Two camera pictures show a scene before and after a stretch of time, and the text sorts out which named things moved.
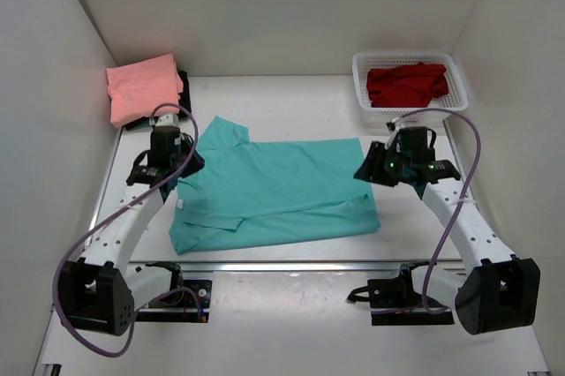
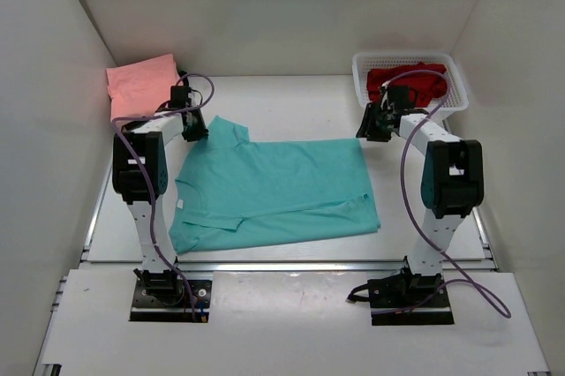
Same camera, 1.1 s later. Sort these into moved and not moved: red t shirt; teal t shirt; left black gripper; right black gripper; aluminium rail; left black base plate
Moved: right black gripper; left black gripper
Not moved: teal t shirt; left black base plate; red t shirt; aluminium rail
